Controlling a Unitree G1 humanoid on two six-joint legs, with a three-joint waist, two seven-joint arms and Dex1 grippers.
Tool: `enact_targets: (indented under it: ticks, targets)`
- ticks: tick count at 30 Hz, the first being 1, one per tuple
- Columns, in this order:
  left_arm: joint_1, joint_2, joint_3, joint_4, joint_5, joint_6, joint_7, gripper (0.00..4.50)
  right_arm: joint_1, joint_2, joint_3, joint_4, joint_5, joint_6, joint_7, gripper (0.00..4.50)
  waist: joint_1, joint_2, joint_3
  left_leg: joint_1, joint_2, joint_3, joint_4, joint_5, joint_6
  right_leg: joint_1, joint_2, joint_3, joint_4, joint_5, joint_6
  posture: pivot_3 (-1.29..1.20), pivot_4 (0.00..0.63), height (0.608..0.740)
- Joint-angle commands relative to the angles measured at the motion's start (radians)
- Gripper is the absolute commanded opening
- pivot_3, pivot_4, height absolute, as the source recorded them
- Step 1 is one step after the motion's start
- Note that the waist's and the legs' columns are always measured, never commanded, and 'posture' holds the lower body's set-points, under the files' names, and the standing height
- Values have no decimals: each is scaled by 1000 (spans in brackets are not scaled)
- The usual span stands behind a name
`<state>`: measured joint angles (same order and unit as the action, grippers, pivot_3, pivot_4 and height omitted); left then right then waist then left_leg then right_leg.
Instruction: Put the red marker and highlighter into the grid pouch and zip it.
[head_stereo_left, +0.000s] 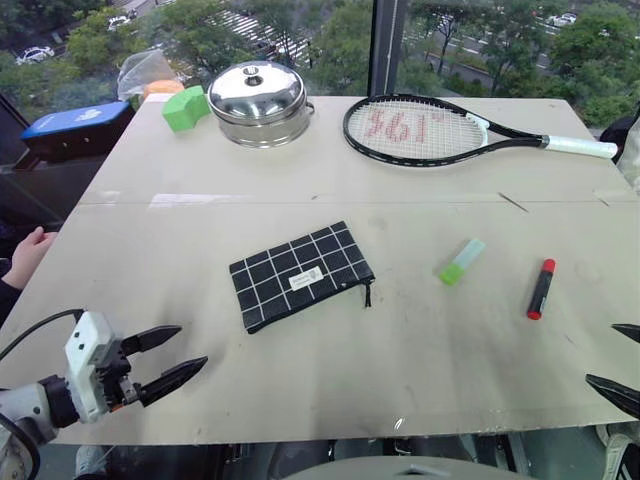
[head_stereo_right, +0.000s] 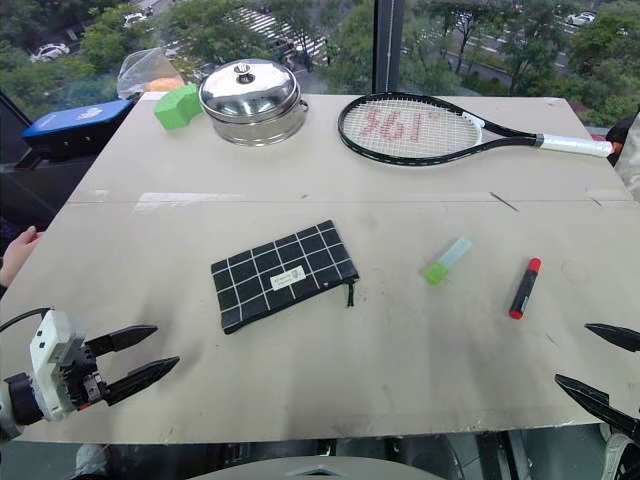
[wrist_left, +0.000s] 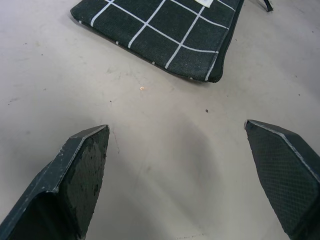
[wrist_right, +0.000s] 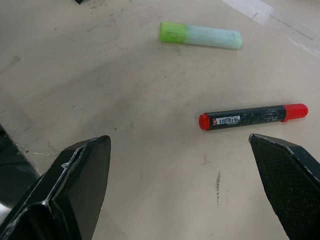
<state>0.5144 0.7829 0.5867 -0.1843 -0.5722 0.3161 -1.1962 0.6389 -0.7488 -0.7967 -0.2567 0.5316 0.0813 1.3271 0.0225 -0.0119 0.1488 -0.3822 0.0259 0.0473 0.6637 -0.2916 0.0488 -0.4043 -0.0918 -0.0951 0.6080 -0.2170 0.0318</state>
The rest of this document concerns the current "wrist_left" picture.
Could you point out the small black object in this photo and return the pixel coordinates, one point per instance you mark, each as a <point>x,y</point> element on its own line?
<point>162,37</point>

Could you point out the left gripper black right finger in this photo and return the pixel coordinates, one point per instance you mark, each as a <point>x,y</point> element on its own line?
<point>282,175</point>

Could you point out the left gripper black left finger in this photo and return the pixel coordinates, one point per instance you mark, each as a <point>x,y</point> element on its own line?
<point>50,190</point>

